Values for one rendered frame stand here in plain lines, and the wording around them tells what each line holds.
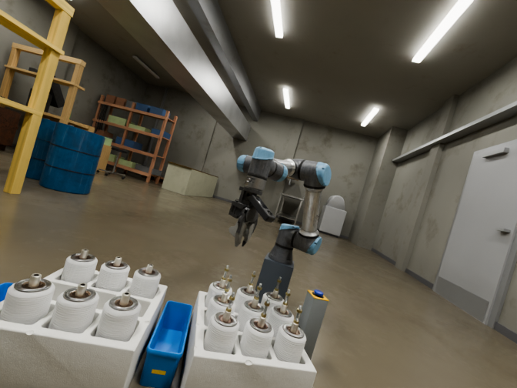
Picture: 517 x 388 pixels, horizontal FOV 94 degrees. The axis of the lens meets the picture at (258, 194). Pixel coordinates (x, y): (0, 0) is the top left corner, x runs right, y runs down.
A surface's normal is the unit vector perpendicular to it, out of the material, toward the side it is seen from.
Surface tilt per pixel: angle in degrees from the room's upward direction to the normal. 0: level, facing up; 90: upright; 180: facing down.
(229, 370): 90
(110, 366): 90
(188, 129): 90
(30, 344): 90
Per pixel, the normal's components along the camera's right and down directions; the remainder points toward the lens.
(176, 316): 0.17, 0.02
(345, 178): -0.17, -0.04
